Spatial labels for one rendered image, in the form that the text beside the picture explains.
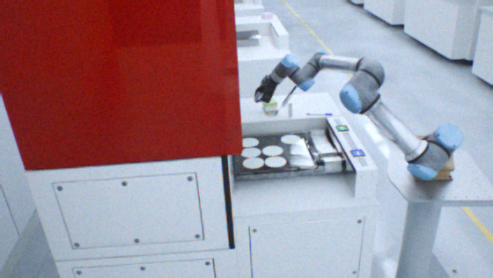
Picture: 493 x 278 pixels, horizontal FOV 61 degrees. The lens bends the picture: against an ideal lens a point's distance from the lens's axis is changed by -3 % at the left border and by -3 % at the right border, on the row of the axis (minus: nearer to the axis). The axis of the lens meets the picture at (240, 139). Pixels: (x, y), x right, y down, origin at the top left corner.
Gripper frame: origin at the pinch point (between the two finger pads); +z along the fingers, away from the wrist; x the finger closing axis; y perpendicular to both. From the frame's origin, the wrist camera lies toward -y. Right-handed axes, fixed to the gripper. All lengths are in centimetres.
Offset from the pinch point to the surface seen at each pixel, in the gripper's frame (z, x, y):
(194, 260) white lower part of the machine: -5, 7, -96
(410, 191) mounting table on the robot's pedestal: -40, -69, -41
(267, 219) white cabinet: -11, -16, -69
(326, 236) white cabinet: -14, -44, -65
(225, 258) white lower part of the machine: -11, -3, -93
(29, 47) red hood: -51, 88, -76
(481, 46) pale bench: 39, -265, 311
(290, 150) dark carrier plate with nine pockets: -8.0, -21.4, -26.1
